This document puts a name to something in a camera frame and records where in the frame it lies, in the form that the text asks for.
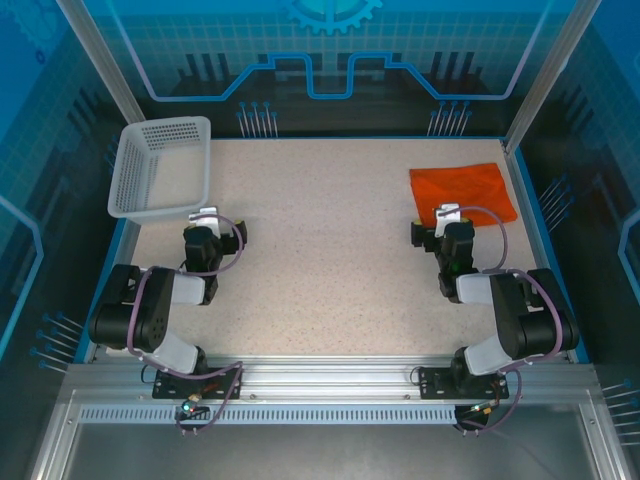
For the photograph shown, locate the orange t-shirt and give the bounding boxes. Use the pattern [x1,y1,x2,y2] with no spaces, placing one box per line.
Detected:
[408,161,519,229]

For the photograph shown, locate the white perforated plastic basket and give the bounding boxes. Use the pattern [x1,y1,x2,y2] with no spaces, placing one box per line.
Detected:
[106,115,212,225]

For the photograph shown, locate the grey metal bottom panel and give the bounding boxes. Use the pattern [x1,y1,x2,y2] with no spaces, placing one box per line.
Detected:
[64,422,601,480]

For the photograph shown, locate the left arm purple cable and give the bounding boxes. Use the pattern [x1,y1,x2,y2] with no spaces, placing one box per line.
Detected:
[128,212,247,437]

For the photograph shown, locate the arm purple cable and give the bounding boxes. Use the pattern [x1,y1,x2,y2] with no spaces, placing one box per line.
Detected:
[449,206,569,437]
[128,212,247,437]

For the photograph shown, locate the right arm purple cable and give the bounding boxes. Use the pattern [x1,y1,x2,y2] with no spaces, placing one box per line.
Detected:
[449,206,569,437]

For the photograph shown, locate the aluminium table side rail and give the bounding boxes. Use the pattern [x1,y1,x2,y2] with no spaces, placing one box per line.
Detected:
[81,217,132,364]
[501,138,574,364]

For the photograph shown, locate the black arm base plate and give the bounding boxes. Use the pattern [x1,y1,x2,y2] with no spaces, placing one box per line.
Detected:
[152,367,245,400]
[417,367,510,400]

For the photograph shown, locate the cable connector with green light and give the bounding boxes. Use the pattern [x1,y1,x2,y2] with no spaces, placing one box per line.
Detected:
[174,394,211,422]
[457,399,504,422]

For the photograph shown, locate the aluminium frame post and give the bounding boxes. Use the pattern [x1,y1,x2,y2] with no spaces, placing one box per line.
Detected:
[54,0,146,129]
[503,0,592,154]

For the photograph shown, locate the aluminium front frame beam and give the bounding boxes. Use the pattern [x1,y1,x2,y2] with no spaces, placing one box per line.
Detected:
[57,355,601,406]

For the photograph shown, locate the white slotted cable duct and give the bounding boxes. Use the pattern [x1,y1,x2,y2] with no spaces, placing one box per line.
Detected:
[77,403,459,426]

